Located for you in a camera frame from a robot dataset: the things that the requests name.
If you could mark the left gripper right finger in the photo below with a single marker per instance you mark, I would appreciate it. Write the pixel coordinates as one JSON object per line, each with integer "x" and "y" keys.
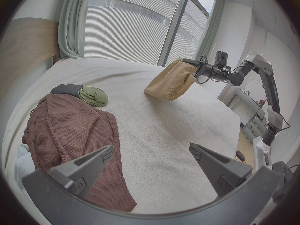
{"x": 218, "y": 167}

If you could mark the bed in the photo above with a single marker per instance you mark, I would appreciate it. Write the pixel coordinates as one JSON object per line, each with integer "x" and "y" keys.
{"x": 152, "y": 130}

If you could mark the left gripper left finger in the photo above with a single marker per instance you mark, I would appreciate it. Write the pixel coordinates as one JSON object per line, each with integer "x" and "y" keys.
{"x": 89, "y": 165}

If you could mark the black power adapter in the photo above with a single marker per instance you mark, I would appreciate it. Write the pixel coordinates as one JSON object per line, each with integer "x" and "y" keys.
{"x": 240, "y": 155}

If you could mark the grey-green curtain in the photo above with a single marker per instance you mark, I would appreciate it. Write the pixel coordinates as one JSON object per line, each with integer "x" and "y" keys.
{"x": 211, "y": 31}
{"x": 70, "y": 31}

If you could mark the tan shorts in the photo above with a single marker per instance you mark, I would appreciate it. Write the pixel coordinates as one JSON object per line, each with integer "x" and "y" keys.
{"x": 168, "y": 83}

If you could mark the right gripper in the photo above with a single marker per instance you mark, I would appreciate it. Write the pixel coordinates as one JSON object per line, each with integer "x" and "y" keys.
{"x": 203, "y": 67}

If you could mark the green garment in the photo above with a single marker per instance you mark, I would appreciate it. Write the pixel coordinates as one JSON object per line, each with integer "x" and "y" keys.
{"x": 93, "y": 96}

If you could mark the window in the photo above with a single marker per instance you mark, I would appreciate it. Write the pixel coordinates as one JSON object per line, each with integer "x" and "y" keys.
{"x": 129, "y": 20}

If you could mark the black garment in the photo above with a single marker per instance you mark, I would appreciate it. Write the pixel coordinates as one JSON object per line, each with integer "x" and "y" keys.
{"x": 65, "y": 89}

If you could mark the brown garment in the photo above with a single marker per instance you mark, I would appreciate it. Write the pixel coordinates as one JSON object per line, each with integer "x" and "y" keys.
{"x": 70, "y": 130}

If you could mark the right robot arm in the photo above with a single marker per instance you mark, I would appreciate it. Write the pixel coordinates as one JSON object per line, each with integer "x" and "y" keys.
{"x": 257, "y": 60}

